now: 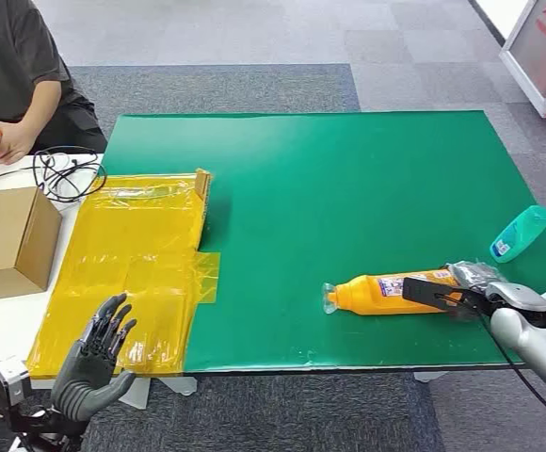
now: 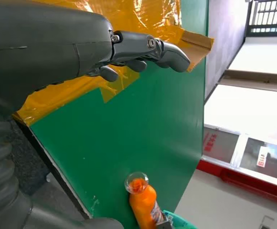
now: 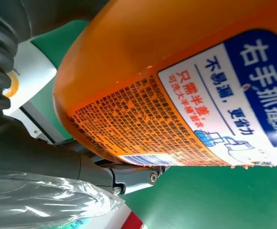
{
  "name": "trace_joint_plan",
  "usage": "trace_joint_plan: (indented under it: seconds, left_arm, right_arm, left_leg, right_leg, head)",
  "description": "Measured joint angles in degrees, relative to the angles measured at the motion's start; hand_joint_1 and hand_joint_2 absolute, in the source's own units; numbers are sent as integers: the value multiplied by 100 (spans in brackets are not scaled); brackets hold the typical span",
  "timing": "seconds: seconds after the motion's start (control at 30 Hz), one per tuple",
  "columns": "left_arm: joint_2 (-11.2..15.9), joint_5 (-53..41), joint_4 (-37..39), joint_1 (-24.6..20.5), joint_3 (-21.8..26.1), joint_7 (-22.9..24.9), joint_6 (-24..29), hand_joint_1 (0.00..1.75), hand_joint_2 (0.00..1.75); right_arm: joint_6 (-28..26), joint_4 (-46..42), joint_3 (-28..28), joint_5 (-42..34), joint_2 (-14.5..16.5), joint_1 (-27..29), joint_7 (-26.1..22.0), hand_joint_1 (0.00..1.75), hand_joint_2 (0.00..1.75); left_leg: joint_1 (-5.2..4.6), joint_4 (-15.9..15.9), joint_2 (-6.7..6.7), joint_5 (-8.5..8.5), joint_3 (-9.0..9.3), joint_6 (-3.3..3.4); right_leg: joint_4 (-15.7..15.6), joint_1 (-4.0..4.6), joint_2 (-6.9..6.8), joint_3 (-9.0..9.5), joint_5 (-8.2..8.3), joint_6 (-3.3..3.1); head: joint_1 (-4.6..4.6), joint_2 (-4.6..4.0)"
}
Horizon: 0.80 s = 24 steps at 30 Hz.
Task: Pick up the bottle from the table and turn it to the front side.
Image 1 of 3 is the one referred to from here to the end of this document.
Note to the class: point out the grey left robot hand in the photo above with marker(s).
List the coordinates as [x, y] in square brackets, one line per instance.
[82, 380]

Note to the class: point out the brown cardboard box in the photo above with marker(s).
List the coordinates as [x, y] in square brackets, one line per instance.
[5, 243]

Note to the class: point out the person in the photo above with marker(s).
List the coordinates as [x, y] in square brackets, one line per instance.
[5, 50]

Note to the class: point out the yellow cardboard flap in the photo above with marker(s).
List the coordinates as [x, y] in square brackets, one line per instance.
[202, 184]

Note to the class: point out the white table foot plate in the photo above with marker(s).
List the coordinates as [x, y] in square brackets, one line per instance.
[136, 393]
[430, 376]
[181, 385]

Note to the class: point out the person's hand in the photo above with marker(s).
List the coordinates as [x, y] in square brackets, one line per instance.
[11, 143]

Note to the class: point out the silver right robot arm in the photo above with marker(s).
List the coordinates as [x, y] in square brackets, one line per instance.
[537, 349]

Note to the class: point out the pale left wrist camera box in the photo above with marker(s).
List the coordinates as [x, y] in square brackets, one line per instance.
[10, 382]

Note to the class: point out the red and white sign board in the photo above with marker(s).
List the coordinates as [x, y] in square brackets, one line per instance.
[543, 50]

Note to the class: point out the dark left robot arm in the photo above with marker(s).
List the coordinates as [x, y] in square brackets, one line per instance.
[42, 433]

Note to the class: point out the orange bottle with clear cap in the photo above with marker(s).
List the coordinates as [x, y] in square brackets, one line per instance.
[362, 296]

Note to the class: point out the teal plastic bottle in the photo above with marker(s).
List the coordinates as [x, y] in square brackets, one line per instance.
[520, 234]

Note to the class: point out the green table mat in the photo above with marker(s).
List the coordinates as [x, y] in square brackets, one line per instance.
[325, 199]

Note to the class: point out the person's forearm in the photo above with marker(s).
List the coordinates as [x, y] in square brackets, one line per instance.
[40, 109]

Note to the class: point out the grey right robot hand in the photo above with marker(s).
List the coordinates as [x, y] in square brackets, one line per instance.
[512, 296]

